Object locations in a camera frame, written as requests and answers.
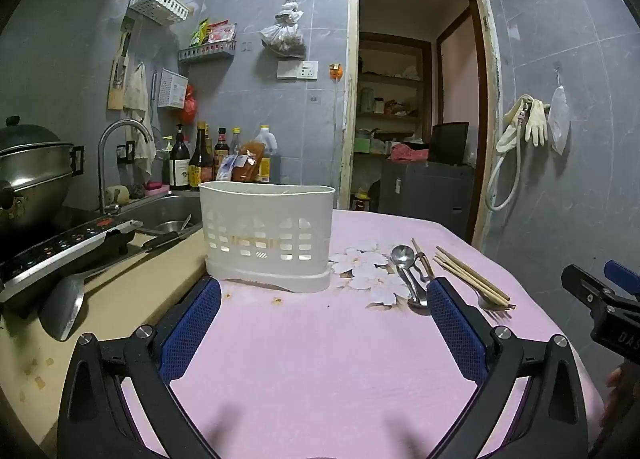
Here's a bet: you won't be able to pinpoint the person's right hand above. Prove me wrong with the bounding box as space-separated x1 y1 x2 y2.
599 364 626 435

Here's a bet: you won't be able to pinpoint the wooden door frame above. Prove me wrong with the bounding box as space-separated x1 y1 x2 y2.
339 0 502 256

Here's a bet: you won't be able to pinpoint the wooden storage shelves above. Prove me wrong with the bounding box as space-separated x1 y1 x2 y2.
355 31 432 151

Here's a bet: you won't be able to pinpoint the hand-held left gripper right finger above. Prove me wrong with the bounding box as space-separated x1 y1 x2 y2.
426 276 590 459

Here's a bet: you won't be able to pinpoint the white wall switch socket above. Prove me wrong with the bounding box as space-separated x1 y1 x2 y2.
276 60 319 81

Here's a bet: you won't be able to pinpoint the white plastic utensil holder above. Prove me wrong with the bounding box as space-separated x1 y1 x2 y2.
199 182 337 294

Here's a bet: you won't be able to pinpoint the metal steamer pot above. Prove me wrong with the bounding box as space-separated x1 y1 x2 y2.
0 116 85 242

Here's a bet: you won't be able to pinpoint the soy sauce bottle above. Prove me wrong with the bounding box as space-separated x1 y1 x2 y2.
188 121 215 190

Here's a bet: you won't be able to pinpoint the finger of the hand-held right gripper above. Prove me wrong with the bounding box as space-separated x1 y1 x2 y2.
560 263 619 313
603 259 640 298

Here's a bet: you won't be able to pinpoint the red plastic bag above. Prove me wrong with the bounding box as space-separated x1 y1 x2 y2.
180 84 199 124

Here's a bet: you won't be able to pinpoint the loofah sponge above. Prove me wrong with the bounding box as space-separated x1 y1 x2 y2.
104 184 132 208

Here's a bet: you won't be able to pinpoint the dark bottle white label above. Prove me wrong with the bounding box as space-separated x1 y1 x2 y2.
169 124 192 191

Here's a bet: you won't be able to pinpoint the induction cooker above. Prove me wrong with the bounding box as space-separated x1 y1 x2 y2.
0 216 144 307

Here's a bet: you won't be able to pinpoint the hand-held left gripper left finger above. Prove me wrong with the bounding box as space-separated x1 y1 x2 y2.
56 276 223 459

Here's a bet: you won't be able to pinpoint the green dish soap bottle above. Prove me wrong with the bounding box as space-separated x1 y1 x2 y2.
160 134 176 185

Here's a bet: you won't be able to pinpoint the grey wall shelf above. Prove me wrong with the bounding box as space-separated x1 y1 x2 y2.
177 39 237 64

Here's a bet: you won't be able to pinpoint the metal spatula with black handle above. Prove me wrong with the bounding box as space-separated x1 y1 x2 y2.
40 230 201 343

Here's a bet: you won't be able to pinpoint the white perforated box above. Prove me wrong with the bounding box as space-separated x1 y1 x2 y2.
157 68 190 110

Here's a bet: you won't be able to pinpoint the blue white seasoning packet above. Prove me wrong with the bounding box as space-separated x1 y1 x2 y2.
217 154 239 183

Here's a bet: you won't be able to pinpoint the hanging beige rag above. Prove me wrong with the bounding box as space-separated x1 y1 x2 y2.
122 62 157 181

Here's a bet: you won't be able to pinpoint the cream rubber gloves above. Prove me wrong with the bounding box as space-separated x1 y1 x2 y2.
502 94 551 150

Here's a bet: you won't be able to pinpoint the red cloth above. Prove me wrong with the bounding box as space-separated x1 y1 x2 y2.
389 142 431 163

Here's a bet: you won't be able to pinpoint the steel sink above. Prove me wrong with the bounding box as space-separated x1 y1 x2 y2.
117 190 203 241

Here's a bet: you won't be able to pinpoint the white hose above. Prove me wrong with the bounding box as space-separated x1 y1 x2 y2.
487 104 524 213

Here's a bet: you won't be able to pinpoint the white slotted wall basket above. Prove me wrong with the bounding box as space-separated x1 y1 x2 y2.
128 0 191 25

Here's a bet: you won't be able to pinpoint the metal faucet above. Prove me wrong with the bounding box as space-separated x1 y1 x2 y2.
97 119 154 216

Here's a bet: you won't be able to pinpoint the wooden cutting board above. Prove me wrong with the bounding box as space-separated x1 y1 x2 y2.
107 16 136 111

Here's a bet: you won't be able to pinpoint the green snack packet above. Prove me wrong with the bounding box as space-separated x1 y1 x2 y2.
189 18 211 46

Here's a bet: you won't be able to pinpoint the orange seasoning packet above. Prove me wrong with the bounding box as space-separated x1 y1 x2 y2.
229 140 266 184

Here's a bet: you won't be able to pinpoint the cooking oil jug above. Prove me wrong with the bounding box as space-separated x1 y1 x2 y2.
249 124 282 184

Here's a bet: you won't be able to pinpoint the hanging white plastic bag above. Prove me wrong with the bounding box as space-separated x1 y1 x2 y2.
547 68 571 156

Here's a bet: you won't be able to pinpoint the metal fork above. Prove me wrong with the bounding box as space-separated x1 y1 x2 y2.
475 289 517 324

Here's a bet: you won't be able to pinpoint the metal bowl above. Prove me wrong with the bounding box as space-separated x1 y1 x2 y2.
154 220 192 236

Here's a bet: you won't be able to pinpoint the small dark sauce bottle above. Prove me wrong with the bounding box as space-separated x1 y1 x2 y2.
214 127 230 176

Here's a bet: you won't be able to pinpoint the hanging clear plastic bag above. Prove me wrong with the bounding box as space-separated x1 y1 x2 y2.
259 0 306 60

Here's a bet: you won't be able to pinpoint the red snack packet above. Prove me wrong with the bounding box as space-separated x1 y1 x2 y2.
207 21 237 44

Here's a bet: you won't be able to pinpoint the black panel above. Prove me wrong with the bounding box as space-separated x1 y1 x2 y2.
428 122 470 165

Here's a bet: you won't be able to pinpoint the dark grey cabinet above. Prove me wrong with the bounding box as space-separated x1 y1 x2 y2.
379 159 476 236

